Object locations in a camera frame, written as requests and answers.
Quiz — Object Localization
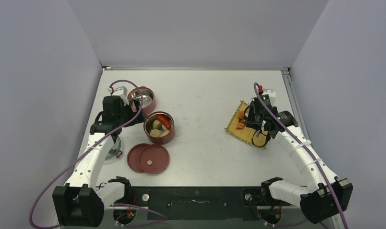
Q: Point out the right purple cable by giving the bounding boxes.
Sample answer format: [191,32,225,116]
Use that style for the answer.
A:
[253,83,350,229]

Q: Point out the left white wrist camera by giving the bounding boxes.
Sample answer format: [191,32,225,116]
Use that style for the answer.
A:
[108,86,129,105]

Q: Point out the red round lid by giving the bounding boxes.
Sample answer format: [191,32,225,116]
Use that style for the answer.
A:
[127,143,149,173]
[138,145,170,175]

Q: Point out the upper red round lid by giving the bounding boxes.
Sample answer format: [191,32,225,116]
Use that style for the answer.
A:
[138,145,170,175]

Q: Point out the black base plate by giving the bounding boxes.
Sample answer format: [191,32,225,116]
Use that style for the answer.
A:
[114,186,280,221]

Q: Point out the lower red round lid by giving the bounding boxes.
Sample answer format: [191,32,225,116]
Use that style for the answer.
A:
[127,143,149,173]

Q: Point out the glass lid with red clip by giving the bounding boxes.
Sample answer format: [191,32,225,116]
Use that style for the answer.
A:
[105,137,122,160]

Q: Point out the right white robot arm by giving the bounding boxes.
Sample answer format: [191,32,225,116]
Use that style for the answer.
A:
[246,95,353,224]

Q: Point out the red sausage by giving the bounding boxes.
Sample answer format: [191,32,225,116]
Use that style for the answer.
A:
[156,114,172,130]

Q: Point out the purple cable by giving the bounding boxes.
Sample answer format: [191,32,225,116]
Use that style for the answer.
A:
[253,83,350,229]
[29,79,144,229]

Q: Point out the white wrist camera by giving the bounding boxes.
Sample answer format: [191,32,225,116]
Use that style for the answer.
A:
[108,86,129,105]
[260,89,276,106]

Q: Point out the bamboo mat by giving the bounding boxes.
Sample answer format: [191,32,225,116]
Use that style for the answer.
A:
[225,100,269,148]

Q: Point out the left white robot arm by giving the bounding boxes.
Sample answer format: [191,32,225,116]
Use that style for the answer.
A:
[52,95,146,227]

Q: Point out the aluminium rail frame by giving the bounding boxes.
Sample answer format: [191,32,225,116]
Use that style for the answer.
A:
[102,65,342,209]

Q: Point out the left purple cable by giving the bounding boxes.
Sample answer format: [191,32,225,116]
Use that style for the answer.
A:
[29,79,144,229]

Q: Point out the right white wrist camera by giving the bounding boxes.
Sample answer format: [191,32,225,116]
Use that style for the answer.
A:
[260,89,276,106]

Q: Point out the orange food pieces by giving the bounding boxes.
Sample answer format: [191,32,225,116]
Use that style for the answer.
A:
[236,110,247,130]

